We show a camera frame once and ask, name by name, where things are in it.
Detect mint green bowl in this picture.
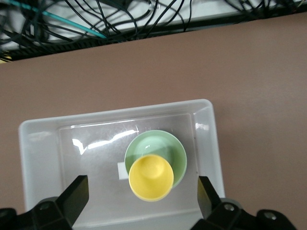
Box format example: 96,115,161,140
124,129,188,190

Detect teal cable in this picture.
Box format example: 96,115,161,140
7,0,107,39

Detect tangled black cables bundle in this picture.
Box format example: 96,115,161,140
0,0,307,52

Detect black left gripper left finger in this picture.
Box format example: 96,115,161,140
0,174,90,230

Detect brown table cover sheet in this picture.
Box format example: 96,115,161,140
0,11,307,230

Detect black table edge rail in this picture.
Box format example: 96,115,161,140
0,9,307,62

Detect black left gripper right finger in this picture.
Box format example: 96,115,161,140
190,176,296,230

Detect yellow plastic cup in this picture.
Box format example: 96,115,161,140
128,154,175,202

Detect white square label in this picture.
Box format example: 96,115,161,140
118,161,130,181

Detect clear plastic box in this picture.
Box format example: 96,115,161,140
18,98,226,230

